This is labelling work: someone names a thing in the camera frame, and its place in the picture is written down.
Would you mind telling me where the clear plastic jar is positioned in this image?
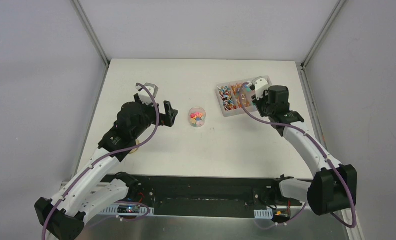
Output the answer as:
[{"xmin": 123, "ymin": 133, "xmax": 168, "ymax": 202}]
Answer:
[{"xmin": 188, "ymin": 107, "xmax": 206, "ymax": 128}]

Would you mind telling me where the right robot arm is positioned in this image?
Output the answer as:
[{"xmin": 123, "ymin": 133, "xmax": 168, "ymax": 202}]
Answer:
[{"xmin": 248, "ymin": 83, "xmax": 357, "ymax": 222}]

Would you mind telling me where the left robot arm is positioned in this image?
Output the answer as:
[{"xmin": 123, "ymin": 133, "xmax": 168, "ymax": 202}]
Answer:
[{"xmin": 34, "ymin": 94, "xmax": 178, "ymax": 240}]

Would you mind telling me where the wooden jar lid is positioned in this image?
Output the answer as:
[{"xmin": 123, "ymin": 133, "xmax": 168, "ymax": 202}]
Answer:
[{"xmin": 129, "ymin": 139, "xmax": 140, "ymax": 154}]

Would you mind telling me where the compartmented candy tray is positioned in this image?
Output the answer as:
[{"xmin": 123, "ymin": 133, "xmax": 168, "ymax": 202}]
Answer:
[{"xmin": 215, "ymin": 75, "xmax": 272, "ymax": 118}]

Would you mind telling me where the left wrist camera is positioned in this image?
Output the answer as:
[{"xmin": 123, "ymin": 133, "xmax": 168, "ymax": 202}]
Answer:
[{"xmin": 135, "ymin": 83, "xmax": 159, "ymax": 105}]

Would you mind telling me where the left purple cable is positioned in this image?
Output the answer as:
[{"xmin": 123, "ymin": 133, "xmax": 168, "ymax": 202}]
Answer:
[{"xmin": 41, "ymin": 82, "xmax": 161, "ymax": 240}]

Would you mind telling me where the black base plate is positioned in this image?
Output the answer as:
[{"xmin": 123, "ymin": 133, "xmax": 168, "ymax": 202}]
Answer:
[{"xmin": 98, "ymin": 173, "xmax": 302, "ymax": 218}]

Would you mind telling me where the left slotted cable duct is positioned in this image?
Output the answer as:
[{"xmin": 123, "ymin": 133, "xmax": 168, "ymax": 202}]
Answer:
[{"xmin": 98, "ymin": 204, "xmax": 154, "ymax": 217}]

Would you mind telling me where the slotted cable duct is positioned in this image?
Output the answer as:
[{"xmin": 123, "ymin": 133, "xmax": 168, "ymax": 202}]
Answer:
[
  {"xmin": 98, "ymin": 204, "xmax": 154, "ymax": 217},
  {"xmin": 253, "ymin": 208, "xmax": 273, "ymax": 220}
]

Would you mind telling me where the right slotted cable duct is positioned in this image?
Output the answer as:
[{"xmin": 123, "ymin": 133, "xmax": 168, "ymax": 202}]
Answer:
[{"xmin": 253, "ymin": 208, "xmax": 273, "ymax": 220}]

